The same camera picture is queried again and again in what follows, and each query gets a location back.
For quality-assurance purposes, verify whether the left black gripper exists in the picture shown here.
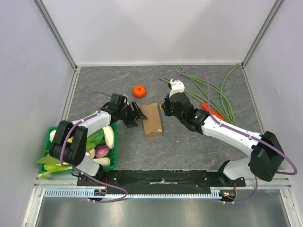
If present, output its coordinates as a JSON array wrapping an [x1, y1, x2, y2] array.
[[118, 101, 147, 129]]

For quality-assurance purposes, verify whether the brown cardboard express box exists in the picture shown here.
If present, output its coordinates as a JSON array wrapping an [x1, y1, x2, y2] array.
[[141, 103, 163, 138]]

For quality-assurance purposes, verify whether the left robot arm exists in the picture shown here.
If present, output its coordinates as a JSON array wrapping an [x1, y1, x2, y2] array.
[[49, 94, 147, 186]]

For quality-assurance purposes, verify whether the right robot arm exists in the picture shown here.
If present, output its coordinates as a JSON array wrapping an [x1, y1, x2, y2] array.
[[161, 93, 284, 186]]

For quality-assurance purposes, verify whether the small orange pumpkin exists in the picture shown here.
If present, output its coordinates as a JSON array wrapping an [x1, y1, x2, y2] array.
[[133, 85, 147, 98]]

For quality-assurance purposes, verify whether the white eggplant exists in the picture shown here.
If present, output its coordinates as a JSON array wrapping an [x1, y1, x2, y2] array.
[[102, 126, 115, 149]]

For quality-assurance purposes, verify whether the orange carrot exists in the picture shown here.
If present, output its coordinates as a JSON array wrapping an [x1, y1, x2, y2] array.
[[201, 103, 225, 121]]

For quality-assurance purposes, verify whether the green leafy vegetable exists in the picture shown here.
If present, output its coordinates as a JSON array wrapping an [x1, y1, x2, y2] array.
[[37, 129, 104, 164]]

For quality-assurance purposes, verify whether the bunch of long green beans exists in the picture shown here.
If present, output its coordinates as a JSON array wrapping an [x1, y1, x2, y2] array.
[[159, 63, 240, 126]]

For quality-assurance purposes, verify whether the purple onion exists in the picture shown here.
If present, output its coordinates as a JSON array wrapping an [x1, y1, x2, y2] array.
[[95, 145, 110, 158]]

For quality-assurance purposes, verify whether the green plastic basket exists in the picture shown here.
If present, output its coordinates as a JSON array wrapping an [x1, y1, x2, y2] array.
[[39, 123, 118, 174]]

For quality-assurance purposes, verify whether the white mushroom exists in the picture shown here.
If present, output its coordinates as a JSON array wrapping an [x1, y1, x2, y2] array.
[[86, 148, 95, 159]]

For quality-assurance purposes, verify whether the white corn cob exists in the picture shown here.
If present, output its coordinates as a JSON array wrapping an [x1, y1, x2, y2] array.
[[49, 130, 56, 142]]

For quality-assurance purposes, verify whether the green celery stalk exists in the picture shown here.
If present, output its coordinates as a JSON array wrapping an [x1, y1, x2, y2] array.
[[38, 164, 71, 180]]

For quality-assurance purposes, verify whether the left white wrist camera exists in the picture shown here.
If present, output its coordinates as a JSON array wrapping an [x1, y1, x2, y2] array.
[[123, 94, 129, 105]]

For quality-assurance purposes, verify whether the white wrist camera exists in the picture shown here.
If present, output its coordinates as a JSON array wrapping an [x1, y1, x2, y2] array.
[[168, 79, 185, 97], [123, 94, 129, 105]]

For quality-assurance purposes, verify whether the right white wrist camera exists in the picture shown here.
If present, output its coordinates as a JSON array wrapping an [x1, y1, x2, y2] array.
[[168, 79, 185, 97]]

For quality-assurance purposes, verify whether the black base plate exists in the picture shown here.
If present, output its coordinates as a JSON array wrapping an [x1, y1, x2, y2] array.
[[77, 169, 245, 190]]

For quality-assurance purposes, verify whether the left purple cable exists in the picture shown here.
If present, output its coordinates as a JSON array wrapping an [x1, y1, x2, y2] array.
[[59, 92, 129, 204]]

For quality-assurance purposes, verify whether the grey slotted cable duct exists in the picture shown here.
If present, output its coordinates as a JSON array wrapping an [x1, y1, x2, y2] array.
[[44, 188, 222, 199]]

